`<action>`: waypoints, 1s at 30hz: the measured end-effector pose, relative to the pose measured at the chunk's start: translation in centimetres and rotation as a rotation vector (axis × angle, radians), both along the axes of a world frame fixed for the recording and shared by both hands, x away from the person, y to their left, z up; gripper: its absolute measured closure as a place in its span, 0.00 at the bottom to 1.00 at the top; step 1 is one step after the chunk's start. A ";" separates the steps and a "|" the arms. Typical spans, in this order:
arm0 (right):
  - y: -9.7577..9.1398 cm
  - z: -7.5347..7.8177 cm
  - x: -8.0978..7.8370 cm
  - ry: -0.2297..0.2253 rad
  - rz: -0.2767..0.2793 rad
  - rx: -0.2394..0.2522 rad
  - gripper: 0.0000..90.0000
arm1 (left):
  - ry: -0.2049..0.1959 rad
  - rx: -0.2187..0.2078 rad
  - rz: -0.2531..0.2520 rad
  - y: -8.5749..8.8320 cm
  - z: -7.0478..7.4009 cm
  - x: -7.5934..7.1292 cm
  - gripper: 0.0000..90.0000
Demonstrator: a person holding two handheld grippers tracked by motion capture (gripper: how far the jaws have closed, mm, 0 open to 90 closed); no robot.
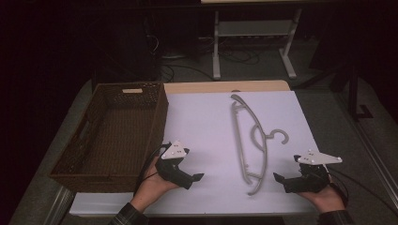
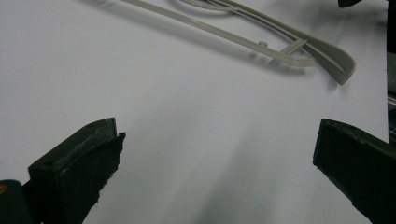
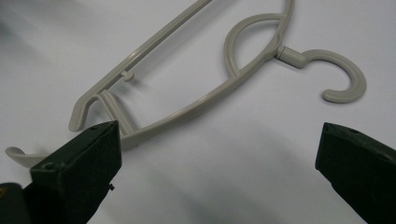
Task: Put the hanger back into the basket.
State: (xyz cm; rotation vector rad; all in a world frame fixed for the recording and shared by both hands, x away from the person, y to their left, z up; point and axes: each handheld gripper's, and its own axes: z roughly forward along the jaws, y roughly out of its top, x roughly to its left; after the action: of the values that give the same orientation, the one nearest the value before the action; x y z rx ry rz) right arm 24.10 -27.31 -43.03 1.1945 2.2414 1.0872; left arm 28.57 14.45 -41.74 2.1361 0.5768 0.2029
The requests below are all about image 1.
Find black floor cables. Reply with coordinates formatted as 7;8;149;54
146;34;262;83

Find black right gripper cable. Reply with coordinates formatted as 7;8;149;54
325;165;398;218

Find white metal desk frame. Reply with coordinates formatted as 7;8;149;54
211;8;303;81

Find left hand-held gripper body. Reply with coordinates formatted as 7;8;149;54
155;140;195;190

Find aluminium rail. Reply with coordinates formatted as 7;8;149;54
332;92;398;203
41;187;76;225

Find person's left hand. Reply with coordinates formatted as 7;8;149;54
130;157;179;214

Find brown wicker basket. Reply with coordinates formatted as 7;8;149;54
48;82;170;194

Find white table mat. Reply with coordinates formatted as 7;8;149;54
69;90;321;217

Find grey plastic clothes hanger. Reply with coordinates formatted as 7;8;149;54
230;94;290;197

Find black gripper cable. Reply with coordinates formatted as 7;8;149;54
133;142;173;197
325;165;398;218

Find black metal stand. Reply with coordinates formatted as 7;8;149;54
308;59;374;122

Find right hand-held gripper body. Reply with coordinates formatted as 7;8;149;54
283;148;343;194

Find person's right hand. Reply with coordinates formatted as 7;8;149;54
298;176;347;214

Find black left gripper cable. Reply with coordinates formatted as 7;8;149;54
133;142;173;197

